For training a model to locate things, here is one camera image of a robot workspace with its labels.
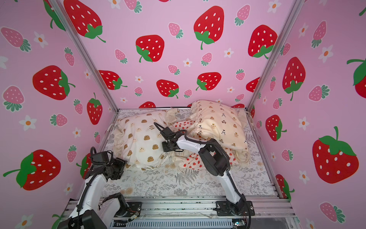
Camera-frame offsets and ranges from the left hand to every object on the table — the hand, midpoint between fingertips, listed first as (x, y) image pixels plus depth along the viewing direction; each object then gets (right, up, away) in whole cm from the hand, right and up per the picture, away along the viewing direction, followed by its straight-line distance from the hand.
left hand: (126, 163), depth 86 cm
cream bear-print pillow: (+59, +25, +4) cm, 64 cm away
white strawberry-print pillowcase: (+41, +2, -2) cm, 41 cm away
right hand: (+21, +7, +8) cm, 24 cm away
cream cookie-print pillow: (+7, +13, +3) cm, 15 cm away
